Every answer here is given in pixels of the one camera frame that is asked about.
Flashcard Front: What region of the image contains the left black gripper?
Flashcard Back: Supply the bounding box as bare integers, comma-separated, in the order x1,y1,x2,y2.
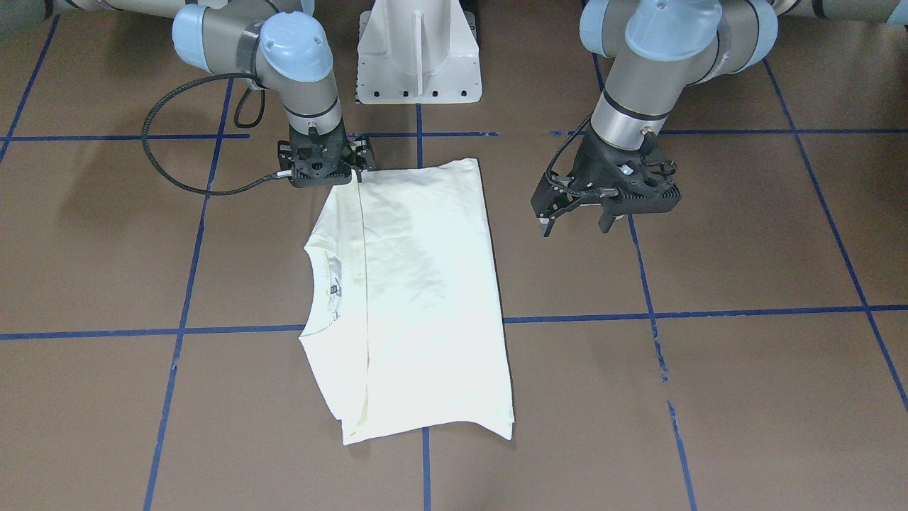
531,132,682,237

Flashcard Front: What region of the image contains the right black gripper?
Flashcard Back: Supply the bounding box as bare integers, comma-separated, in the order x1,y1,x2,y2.
277,121,375,188

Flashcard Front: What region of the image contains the cream long-sleeve shirt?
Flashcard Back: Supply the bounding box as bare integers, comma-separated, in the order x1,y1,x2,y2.
299,158,515,444

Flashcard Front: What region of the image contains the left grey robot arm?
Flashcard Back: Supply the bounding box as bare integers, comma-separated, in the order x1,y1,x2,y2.
531,1,906,236

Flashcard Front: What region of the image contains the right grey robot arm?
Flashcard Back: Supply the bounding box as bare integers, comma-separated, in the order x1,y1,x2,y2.
2,1,375,188

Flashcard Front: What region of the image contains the white mounting column with base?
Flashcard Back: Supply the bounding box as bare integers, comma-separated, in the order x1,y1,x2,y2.
356,1,483,104

